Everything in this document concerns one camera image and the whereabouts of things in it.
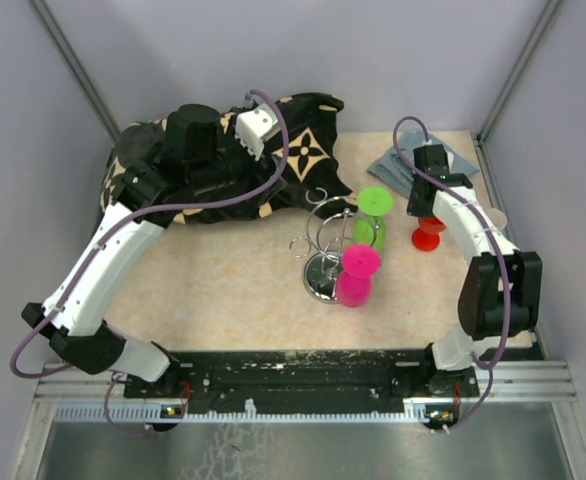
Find clear wine glass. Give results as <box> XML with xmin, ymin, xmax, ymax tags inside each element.
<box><xmin>486</xmin><ymin>207</ymin><xmax>508</xmax><ymax>231</ymax></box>

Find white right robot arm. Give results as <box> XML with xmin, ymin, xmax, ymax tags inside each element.
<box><xmin>407</xmin><ymin>144</ymin><xmax>542</xmax><ymax>379</ymax></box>

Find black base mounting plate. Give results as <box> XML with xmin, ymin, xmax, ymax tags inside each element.
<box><xmin>124</xmin><ymin>349</ymin><xmax>479</xmax><ymax>415</ymax></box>

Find folded light blue jeans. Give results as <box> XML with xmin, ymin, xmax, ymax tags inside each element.
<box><xmin>367</xmin><ymin>131</ymin><xmax>479</xmax><ymax>198</ymax></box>

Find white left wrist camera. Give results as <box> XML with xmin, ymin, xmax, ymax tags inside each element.
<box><xmin>235</xmin><ymin>104</ymin><xmax>280</xmax><ymax>160</ymax></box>

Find green wine glass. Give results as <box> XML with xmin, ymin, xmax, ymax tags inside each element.
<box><xmin>352</xmin><ymin>187</ymin><xmax>394</xmax><ymax>253</ymax></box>

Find pink wine glass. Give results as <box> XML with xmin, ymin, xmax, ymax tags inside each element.
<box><xmin>335</xmin><ymin>244</ymin><xmax>381</xmax><ymax>308</ymax></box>

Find red wine glass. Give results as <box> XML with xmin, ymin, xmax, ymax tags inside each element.
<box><xmin>411</xmin><ymin>217</ymin><xmax>446</xmax><ymax>252</ymax></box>

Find left aluminium corner rail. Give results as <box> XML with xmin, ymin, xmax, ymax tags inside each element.
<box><xmin>26</xmin><ymin>0</ymin><xmax>121</xmax><ymax>141</ymax></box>

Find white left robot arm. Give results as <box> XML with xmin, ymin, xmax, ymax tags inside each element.
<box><xmin>22</xmin><ymin>104</ymin><xmax>222</xmax><ymax>382</ymax></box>

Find aluminium corner frame rail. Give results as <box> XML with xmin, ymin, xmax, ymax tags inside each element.
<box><xmin>472</xmin><ymin>0</ymin><xmax>564</xmax><ymax>146</ymax></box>

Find black floral pattern blanket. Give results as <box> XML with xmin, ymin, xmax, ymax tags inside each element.
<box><xmin>100</xmin><ymin>91</ymin><xmax>359</xmax><ymax>229</ymax></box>

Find chrome wine glass rack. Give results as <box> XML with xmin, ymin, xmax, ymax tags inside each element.
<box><xmin>288</xmin><ymin>187</ymin><xmax>381</xmax><ymax>304</ymax></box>

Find grey slotted cable duct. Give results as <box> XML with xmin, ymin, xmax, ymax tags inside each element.
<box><xmin>52</xmin><ymin>399</ymin><xmax>454</xmax><ymax>426</ymax></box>

